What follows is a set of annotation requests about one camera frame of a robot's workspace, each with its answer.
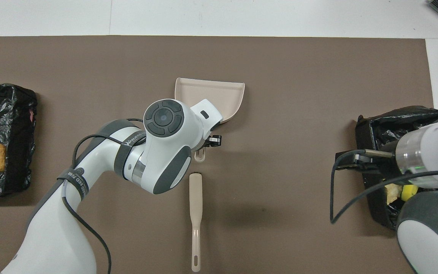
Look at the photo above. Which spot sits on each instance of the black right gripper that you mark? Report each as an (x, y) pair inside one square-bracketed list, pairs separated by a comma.
[(359, 163)]

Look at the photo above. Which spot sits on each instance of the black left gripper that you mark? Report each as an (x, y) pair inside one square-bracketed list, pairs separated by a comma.
[(205, 142)]

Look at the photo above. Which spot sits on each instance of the striped orange bread roll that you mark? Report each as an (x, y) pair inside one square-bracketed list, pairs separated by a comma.
[(392, 192)]

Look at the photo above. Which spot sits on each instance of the beige plastic dustpan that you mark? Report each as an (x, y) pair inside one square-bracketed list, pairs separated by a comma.
[(211, 93)]

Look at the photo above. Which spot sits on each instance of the yellow sponge piece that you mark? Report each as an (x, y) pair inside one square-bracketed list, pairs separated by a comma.
[(409, 192)]

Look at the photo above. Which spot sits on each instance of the beige hand brush black bristles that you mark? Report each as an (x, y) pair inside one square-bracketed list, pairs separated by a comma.
[(195, 198)]

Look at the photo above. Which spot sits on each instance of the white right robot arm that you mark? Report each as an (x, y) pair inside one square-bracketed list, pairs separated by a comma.
[(432, 190)]

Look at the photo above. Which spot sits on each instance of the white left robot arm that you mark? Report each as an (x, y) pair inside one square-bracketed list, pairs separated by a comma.
[(162, 144)]

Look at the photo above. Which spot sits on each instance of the black bagged bin pink spot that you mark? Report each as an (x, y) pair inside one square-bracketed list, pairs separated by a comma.
[(13, 114)]

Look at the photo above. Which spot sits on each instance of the brown paper table mat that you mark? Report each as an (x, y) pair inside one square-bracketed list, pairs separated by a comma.
[(280, 76)]

